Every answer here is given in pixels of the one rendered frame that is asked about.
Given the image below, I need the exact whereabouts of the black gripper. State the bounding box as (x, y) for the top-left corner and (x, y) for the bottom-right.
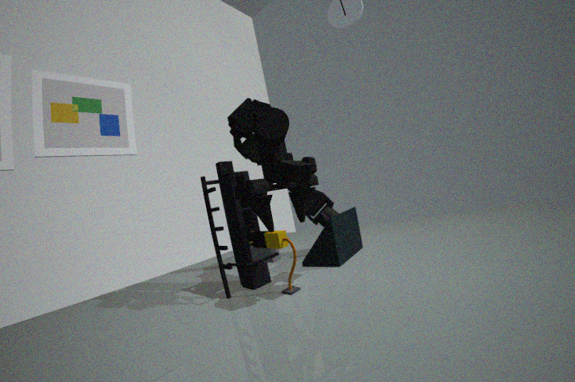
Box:
(235, 148), (319, 232)

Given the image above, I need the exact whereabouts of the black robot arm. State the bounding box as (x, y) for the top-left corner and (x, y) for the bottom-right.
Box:
(227, 98), (339, 227)

